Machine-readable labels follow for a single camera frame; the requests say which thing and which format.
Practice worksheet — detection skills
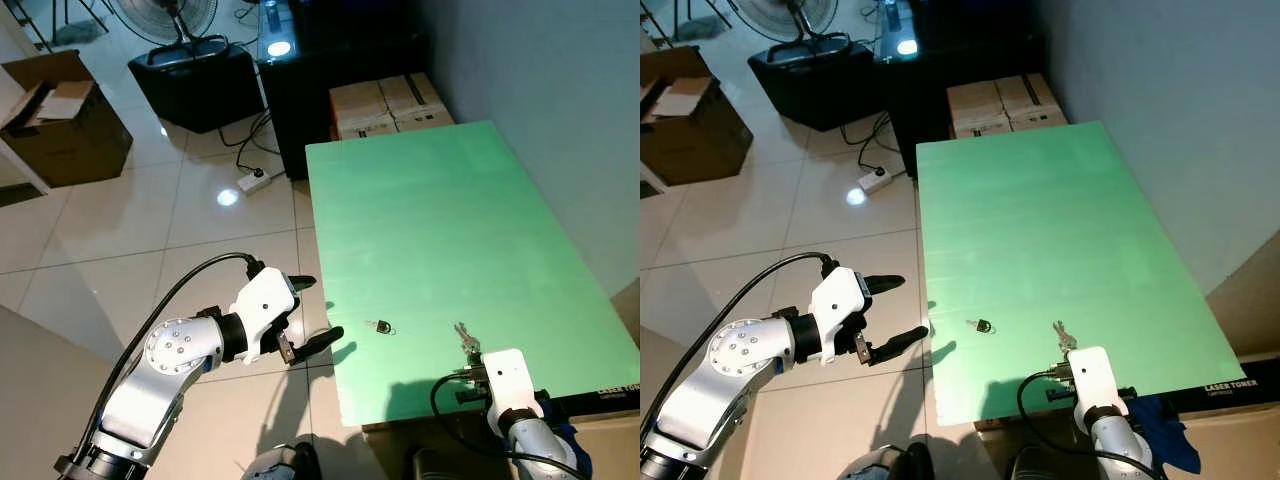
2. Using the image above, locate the black tripod stand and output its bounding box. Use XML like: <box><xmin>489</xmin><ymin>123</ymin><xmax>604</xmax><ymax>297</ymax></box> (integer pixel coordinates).
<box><xmin>15</xmin><ymin>0</ymin><xmax>112</xmax><ymax>50</ymax></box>
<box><xmin>640</xmin><ymin>0</ymin><xmax>737</xmax><ymax>47</ymax></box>

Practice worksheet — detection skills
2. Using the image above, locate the blue cloth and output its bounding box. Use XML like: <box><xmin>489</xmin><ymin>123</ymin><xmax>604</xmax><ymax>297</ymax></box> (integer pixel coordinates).
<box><xmin>1134</xmin><ymin>393</ymin><xmax>1202</xmax><ymax>474</ymax></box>
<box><xmin>550</xmin><ymin>422</ymin><xmax>594</xmax><ymax>474</ymax></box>

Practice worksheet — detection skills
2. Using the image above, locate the glossy black cabinet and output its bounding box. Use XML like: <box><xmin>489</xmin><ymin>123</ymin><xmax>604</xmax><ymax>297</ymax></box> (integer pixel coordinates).
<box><xmin>875</xmin><ymin>0</ymin><xmax>1046</xmax><ymax>179</ymax></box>
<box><xmin>258</xmin><ymin>0</ymin><xmax>436</xmax><ymax>181</ymax></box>

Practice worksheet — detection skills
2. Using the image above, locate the plain brown cardboard box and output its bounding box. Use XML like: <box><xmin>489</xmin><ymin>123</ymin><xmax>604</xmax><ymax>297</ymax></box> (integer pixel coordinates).
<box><xmin>575</xmin><ymin>406</ymin><xmax>641</xmax><ymax>480</ymax></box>
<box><xmin>1170</xmin><ymin>400</ymin><xmax>1280</xmax><ymax>480</ymax></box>

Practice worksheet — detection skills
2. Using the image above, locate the open brown cardboard box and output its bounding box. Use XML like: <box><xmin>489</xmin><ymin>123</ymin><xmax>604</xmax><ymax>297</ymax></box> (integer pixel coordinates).
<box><xmin>640</xmin><ymin>45</ymin><xmax>754</xmax><ymax>186</ymax></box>
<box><xmin>0</xmin><ymin>50</ymin><xmax>133</xmax><ymax>188</ymax></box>

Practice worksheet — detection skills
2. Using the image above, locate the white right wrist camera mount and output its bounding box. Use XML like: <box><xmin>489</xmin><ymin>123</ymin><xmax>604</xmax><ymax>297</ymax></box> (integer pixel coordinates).
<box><xmin>483</xmin><ymin>348</ymin><xmax>532</xmax><ymax>414</ymax></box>
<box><xmin>1070</xmin><ymin>346</ymin><xmax>1117</xmax><ymax>412</ymax></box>

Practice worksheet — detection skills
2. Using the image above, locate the dark right robot leg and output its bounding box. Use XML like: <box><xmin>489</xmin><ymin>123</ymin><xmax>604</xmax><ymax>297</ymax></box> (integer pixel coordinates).
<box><xmin>414</xmin><ymin>447</ymin><xmax>472</xmax><ymax>480</ymax></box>
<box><xmin>1009</xmin><ymin>447</ymin><xmax>1072</xmax><ymax>480</ymax></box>

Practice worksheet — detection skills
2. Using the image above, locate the black speaker box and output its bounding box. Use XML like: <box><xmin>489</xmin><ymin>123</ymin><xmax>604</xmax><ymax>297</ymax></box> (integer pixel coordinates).
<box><xmin>128</xmin><ymin>45</ymin><xmax>266</xmax><ymax>134</ymax></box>
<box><xmin>748</xmin><ymin>42</ymin><xmax>886</xmax><ymax>131</ymax></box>

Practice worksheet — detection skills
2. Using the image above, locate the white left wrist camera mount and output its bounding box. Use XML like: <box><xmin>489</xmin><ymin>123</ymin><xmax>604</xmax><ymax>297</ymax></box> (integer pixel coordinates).
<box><xmin>808</xmin><ymin>265</ymin><xmax>870</xmax><ymax>364</ymax></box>
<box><xmin>228</xmin><ymin>265</ymin><xmax>300</xmax><ymax>364</ymax></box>

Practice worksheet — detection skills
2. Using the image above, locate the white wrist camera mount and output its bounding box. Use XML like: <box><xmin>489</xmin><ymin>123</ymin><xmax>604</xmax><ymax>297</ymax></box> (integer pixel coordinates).
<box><xmin>483</xmin><ymin>348</ymin><xmax>532</xmax><ymax>414</ymax></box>
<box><xmin>808</xmin><ymin>265</ymin><xmax>870</xmax><ymax>364</ymax></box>
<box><xmin>228</xmin><ymin>265</ymin><xmax>300</xmax><ymax>364</ymax></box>
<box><xmin>1070</xmin><ymin>346</ymin><xmax>1117</xmax><ymax>412</ymax></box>

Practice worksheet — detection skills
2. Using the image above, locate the black laser toner box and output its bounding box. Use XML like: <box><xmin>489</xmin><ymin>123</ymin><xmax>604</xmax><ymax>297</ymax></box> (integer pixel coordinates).
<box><xmin>545</xmin><ymin>383</ymin><xmax>641</xmax><ymax>412</ymax></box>
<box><xmin>1165</xmin><ymin>373</ymin><xmax>1280</xmax><ymax>407</ymax></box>

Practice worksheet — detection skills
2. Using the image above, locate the black standing fan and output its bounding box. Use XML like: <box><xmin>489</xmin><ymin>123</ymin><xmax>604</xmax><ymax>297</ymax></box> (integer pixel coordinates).
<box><xmin>112</xmin><ymin>0</ymin><xmax>230</xmax><ymax>67</ymax></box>
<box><xmin>730</xmin><ymin>0</ymin><xmax>852</xmax><ymax>64</ymax></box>

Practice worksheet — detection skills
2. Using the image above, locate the black floor cable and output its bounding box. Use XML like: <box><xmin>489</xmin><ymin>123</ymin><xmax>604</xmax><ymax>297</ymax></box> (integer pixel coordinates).
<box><xmin>839</xmin><ymin>108</ymin><xmax>902</xmax><ymax>177</ymax></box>
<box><xmin>234</xmin><ymin>108</ymin><xmax>287</xmax><ymax>178</ymax></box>

